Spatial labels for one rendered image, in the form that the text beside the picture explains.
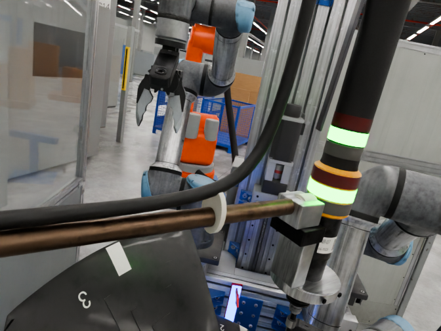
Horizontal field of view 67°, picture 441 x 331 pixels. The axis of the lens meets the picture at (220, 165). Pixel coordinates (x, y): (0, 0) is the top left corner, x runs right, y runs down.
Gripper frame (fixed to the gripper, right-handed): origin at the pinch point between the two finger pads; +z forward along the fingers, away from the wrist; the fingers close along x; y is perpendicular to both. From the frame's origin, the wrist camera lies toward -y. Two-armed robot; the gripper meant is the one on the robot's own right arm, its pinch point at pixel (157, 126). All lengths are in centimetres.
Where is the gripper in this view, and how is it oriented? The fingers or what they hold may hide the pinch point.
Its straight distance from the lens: 82.8
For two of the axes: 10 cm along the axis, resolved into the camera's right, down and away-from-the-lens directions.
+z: -1.9, 9.4, 2.8
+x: -9.8, -1.8, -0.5
